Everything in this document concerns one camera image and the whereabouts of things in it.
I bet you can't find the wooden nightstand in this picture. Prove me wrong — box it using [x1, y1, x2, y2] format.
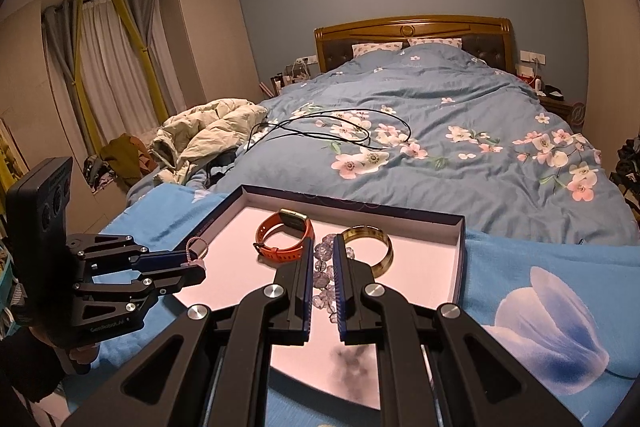
[537, 94, 576, 122]

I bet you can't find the patterned clothes pile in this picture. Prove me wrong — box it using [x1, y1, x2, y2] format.
[82, 154, 116, 192]

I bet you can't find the clear crystal bead bracelet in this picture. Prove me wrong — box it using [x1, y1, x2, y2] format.
[312, 234, 356, 325]

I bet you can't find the dark blue box lid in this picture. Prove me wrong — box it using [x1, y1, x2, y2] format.
[172, 184, 467, 413]

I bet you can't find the orange smartwatch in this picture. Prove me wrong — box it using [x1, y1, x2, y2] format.
[255, 208, 316, 264]

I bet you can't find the person's left forearm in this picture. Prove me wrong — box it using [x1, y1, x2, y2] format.
[0, 326, 71, 427]

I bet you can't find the wooden bed headboard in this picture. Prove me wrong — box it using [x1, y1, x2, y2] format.
[314, 18, 516, 74]

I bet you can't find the white sheer curtain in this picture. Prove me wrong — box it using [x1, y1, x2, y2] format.
[80, 0, 161, 138]

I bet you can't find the yellow framed painting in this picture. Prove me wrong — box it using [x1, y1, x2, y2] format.
[0, 117, 31, 188]

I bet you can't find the bedside clutter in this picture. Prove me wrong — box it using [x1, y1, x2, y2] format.
[257, 64, 313, 98]

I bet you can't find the olive green garment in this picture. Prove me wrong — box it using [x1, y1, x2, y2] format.
[100, 134, 151, 188]

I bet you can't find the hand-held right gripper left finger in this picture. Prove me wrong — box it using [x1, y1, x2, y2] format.
[62, 251, 314, 427]

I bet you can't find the blue flower print blanket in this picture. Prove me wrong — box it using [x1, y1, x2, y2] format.
[65, 184, 640, 427]

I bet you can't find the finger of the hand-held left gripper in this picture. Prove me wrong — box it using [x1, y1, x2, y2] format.
[74, 267, 207, 314]
[66, 233, 199, 281]

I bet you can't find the black cable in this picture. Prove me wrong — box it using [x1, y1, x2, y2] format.
[247, 107, 413, 152]

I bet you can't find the blue floral duvet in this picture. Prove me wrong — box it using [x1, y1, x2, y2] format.
[125, 44, 640, 248]

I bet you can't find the floral pillow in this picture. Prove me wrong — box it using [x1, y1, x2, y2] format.
[407, 38, 463, 50]
[352, 42, 403, 58]

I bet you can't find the dark blue garment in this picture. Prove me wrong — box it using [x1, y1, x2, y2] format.
[202, 149, 241, 182]

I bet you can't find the cream down jacket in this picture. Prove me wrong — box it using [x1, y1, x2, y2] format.
[150, 98, 268, 185]

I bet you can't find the pink star pendant charm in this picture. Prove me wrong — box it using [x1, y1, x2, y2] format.
[184, 239, 208, 270]

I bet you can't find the amber bangle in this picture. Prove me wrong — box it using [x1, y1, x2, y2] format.
[340, 225, 394, 279]

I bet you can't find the person's left hand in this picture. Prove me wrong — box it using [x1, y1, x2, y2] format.
[66, 343, 99, 376]

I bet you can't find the grey and yellow curtain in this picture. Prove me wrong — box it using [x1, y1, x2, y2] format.
[110, 0, 186, 122]
[42, 0, 108, 158]

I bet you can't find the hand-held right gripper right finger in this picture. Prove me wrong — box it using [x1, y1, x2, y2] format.
[332, 235, 583, 427]

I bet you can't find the dark clothing heap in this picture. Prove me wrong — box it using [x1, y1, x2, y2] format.
[610, 137, 640, 223]

